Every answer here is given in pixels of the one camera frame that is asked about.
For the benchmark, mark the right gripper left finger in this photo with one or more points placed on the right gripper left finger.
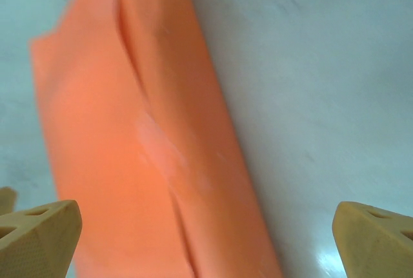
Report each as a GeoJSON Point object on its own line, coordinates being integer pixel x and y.
{"type": "Point", "coordinates": [35, 242]}

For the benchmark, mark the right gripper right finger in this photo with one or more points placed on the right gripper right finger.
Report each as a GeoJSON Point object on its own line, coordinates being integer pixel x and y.
{"type": "Point", "coordinates": [377, 245]}

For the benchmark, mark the orange wrapping paper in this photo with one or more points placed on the orange wrapping paper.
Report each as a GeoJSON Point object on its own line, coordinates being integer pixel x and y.
{"type": "Point", "coordinates": [113, 129]}

